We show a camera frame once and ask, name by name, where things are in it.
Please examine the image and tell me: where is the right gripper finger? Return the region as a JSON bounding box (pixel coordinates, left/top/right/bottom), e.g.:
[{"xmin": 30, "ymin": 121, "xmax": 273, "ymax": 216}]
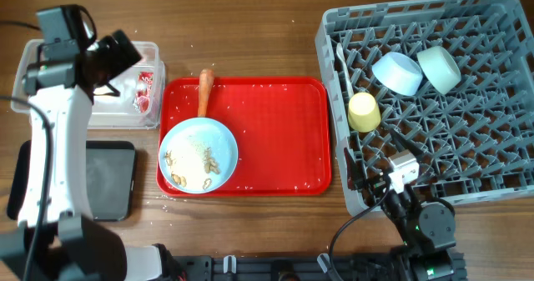
[
  {"xmin": 389, "ymin": 128, "xmax": 424, "ymax": 158},
  {"xmin": 344, "ymin": 148, "xmax": 358, "ymax": 189}
]

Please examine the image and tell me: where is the red snack wrapper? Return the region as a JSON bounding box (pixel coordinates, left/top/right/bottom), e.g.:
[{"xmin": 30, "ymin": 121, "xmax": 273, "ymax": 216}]
[{"xmin": 133, "ymin": 72, "xmax": 154, "ymax": 113}]

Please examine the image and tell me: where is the yellow plastic cup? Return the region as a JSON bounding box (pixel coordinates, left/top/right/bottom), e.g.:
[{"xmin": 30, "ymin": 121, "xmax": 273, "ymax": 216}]
[{"xmin": 347, "ymin": 93, "xmax": 381, "ymax": 133}]

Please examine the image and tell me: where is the light blue bowl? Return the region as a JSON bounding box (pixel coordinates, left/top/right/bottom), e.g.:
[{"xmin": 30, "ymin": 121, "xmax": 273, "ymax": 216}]
[{"xmin": 371, "ymin": 52, "xmax": 423, "ymax": 96}]

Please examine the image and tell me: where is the green bowl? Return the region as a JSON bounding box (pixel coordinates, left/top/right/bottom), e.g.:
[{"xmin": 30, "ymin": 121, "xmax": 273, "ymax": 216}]
[{"xmin": 416, "ymin": 46, "xmax": 461, "ymax": 94}]

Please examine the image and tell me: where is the orange carrot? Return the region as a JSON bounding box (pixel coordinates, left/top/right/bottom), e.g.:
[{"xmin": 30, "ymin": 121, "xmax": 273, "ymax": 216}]
[{"xmin": 197, "ymin": 68, "xmax": 214, "ymax": 118}]

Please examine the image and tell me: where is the white plastic spoon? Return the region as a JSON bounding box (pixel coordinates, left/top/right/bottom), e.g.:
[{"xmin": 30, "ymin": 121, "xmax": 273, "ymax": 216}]
[{"xmin": 335, "ymin": 43, "xmax": 354, "ymax": 99}]

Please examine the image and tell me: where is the light blue plate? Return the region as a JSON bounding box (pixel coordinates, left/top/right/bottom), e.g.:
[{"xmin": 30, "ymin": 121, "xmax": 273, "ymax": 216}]
[{"xmin": 159, "ymin": 118, "xmax": 239, "ymax": 194}]

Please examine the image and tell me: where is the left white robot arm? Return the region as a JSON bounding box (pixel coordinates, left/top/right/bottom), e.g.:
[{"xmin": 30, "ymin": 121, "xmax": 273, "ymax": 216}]
[{"xmin": 1, "ymin": 4, "xmax": 179, "ymax": 280}]

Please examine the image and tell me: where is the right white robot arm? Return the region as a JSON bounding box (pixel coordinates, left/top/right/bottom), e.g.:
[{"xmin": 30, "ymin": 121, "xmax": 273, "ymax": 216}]
[{"xmin": 345, "ymin": 129, "xmax": 456, "ymax": 280}]

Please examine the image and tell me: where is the grey dishwasher rack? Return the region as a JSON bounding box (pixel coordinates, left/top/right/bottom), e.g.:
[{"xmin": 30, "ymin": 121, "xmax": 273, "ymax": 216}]
[{"xmin": 315, "ymin": 0, "xmax": 533, "ymax": 214}]

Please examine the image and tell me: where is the clear plastic storage bin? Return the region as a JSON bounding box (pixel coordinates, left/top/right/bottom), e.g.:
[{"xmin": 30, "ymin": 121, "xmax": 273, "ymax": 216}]
[{"xmin": 12, "ymin": 39, "xmax": 165, "ymax": 132}]

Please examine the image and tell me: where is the red plastic serving tray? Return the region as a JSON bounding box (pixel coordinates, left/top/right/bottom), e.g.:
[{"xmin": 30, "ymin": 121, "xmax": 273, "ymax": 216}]
[{"xmin": 156, "ymin": 76, "xmax": 333, "ymax": 198}]

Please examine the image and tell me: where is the black rectangular tray bin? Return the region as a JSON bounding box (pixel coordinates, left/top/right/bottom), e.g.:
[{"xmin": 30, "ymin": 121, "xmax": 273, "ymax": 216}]
[{"xmin": 7, "ymin": 140, "xmax": 137, "ymax": 222}]

